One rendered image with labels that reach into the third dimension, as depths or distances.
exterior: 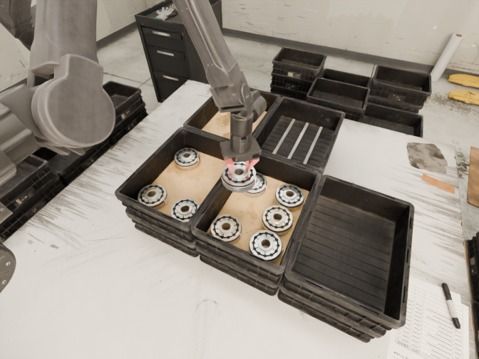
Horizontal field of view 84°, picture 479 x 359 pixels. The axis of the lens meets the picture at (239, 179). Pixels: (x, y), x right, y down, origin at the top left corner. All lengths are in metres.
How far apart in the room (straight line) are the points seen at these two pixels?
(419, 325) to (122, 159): 1.35
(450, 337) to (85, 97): 1.12
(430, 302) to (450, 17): 3.30
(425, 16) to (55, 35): 3.80
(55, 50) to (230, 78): 0.34
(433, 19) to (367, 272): 3.38
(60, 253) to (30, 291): 0.14
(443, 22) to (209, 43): 3.56
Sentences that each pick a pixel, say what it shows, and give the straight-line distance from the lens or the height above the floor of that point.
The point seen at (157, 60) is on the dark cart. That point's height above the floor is 0.55.
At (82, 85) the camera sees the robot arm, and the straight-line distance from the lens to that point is 0.36.
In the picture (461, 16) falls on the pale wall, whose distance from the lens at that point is 4.00.
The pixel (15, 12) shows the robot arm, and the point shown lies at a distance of 1.02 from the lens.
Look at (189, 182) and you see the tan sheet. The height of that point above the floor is 0.83.
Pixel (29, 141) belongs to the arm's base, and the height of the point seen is 1.44.
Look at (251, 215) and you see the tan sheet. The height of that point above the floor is 0.83.
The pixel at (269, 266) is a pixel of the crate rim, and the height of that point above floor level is 0.93.
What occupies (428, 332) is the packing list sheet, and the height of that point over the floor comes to 0.70.
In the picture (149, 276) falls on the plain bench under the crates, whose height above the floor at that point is 0.70.
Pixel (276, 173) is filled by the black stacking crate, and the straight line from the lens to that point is 1.03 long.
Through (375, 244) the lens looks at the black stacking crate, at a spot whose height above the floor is 0.83.
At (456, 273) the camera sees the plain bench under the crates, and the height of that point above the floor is 0.70.
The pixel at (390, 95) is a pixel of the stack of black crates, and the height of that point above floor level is 0.51.
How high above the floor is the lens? 1.62
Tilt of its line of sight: 49 degrees down
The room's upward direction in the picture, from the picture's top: straight up
